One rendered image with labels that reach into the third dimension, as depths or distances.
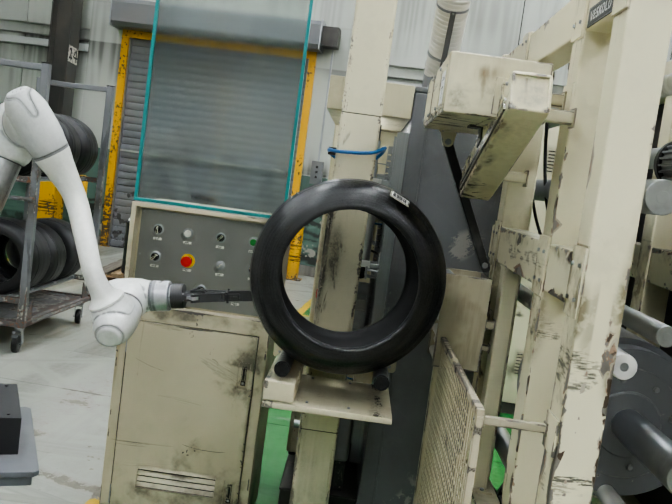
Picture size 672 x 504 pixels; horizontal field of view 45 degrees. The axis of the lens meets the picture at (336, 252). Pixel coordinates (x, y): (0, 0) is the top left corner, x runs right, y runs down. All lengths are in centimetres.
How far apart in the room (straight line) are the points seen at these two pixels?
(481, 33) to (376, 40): 890
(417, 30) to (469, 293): 910
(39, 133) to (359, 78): 98
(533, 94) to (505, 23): 963
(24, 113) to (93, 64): 1006
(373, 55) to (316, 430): 122
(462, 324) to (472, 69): 90
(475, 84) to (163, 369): 161
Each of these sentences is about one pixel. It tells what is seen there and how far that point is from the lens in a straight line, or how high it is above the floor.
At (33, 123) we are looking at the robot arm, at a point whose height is 148.
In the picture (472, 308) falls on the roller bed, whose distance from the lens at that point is 255.
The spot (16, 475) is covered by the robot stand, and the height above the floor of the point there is 64.
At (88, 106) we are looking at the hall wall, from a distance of 1228.
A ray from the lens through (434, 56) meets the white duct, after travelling 312.
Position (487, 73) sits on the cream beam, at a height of 174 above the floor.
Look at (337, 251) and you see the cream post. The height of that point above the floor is 121.
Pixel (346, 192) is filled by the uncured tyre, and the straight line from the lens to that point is 221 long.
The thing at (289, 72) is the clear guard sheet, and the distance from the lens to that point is 291.
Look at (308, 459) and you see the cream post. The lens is 273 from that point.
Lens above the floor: 145
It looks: 5 degrees down
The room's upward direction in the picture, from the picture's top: 8 degrees clockwise
